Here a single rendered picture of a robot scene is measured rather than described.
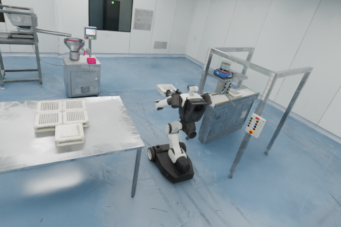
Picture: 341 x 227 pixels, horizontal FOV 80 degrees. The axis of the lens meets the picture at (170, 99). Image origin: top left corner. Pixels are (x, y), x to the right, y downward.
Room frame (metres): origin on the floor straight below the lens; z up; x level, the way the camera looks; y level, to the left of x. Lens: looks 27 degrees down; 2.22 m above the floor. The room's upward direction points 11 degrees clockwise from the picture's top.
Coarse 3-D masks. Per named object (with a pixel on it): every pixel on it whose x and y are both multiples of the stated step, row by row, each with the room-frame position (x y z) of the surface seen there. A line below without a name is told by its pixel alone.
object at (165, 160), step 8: (168, 144) 2.48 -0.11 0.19; (160, 152) 2.29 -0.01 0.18; (160, 160) 2.14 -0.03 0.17; (168, 160) 2.17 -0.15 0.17; (176, 160) 2.06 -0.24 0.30; (184, 160) 2.03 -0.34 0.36; (160, 168) 2.07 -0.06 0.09; (168, 168) 2.02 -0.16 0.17; (176, 168) 2.03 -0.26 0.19; (184, 168) 1.94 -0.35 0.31; (192, 168) 2.11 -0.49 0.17; (168, 176) 1.94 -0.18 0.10; (176, 176) 1.91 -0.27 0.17; (184, 176) 1.95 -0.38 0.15; (192, 176) 2.02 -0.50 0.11
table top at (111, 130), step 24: (0, 120) 1.56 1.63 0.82; (24, 120) 1.63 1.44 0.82; (96, 120) 1.88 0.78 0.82; (120, 120) 1.97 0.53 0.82; (0, 144) 1.26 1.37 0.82; (24, 144) 1.32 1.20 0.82; (48, 144) 1.37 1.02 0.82; (96, 144) 1.49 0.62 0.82; (120, 144) 1.56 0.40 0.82; (144, 144) 1.63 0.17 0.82; (0, 168) 1.04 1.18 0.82; (24, 168) 1.09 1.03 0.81
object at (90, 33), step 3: (84, 27) 4.00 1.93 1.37; (87, 27) 4.03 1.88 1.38; (90, 27) 4.06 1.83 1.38; (93, 27) 4.10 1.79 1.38; (84, 30) 4.00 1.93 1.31; (87, 30) 4.03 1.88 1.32; (90, 30) 4.06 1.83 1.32; (93, 30) 4.10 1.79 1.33; (84, 33) 4.01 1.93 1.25; (87, 33) 4.03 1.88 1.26; (90, 33) 4.06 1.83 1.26; (93, 33) 4.10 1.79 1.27; (84, 36) 4.01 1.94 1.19; (87, 36) 4.03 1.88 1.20; (90, 36) 4.06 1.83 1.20; (93, 36) 4.10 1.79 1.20; (87, 39) 4.03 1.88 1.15; (90, 39) 4.06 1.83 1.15; (93, 39) 4.10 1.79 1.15; (90, 42) 4.10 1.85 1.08; (90, 45) 4.10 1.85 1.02; (90, 48) 4.10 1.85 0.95; (90, 51) 4.10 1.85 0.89
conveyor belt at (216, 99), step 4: (240, 92) 3.55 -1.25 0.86; (244, 92) 3.59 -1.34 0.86; (212, 96) 3.11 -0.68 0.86; (216, 96) 3.14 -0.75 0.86; (220, 96) 3.17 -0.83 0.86; (224, 96) 3.21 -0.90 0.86; (212, 100) 2.95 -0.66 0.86; (216, 100) 2.98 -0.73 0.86; (220, 100) 3.01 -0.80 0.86; (224, 100) 3.04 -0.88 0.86; (212, 104) 2.81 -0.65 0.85
